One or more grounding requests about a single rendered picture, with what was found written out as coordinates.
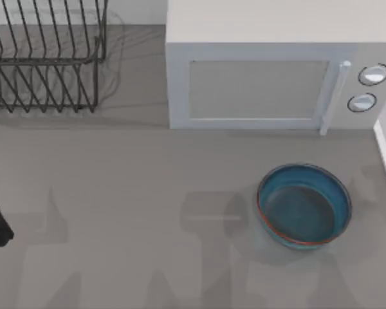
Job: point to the pale microwave oven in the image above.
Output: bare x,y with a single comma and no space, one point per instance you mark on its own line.
276,25

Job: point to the large microwave knob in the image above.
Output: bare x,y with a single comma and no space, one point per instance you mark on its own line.
372,74

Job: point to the small microwave knob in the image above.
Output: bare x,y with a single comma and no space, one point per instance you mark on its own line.
361,102

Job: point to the microwave oven door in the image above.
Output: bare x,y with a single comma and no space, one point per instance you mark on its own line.
254,90

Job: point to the blue bowl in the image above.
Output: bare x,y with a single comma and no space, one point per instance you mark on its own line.
304,209

